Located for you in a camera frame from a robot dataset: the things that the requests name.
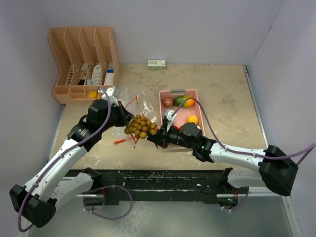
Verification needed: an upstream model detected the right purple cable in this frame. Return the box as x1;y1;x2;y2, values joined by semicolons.
171;97;316;213

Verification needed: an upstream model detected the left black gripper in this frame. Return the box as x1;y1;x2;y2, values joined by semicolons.
99;101;134;132

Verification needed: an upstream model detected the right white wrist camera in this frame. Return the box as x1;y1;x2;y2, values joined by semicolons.
164;109;177;132

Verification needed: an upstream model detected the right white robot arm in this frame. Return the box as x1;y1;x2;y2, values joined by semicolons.
147;123;298;197

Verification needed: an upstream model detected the green orange mango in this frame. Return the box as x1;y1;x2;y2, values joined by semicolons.
173;95;195;108

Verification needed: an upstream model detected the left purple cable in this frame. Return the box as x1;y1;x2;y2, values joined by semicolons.
16;86;135;233

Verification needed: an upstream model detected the brown longan bunch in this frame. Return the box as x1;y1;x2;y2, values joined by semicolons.
124;114;158;141

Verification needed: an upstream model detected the brown passion fruit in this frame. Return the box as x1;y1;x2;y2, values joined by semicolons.
162;97;173;108

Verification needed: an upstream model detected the yellow block in organizer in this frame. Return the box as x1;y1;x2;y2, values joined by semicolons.
88;91;98;99

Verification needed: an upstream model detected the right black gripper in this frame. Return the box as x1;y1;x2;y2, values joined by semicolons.
148;120;195;150

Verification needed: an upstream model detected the clear zip top bag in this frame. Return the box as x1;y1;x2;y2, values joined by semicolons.
114;87;157;147

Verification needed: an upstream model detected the orange file organizer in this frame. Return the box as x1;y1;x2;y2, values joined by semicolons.
48;26;120;104

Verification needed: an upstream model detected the purple cable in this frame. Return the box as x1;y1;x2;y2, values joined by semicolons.
16;86;135;233
171;97;316;213

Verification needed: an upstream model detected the white tube in organizer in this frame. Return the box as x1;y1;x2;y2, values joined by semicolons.
91;64;101;85

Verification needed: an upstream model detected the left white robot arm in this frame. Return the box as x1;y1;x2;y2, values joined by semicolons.
9;99;133;232

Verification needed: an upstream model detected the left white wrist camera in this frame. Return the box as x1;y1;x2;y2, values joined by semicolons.
98;86;119;106

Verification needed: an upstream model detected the black white item in organizer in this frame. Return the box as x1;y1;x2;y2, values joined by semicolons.
77;63;87;85

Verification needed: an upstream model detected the white blue box in organizer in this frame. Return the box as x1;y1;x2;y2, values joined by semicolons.
103;62;114;86

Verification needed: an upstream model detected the black metal base frame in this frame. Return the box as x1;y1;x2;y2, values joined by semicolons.
59;167;250;207

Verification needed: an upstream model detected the small green white box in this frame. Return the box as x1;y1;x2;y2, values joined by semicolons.
147;59;166;70

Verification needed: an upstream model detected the yellow orange peach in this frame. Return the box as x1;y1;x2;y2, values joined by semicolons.
187;115;199;125

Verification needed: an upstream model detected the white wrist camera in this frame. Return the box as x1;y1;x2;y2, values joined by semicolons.
164;109;177;132
98;86;119;106

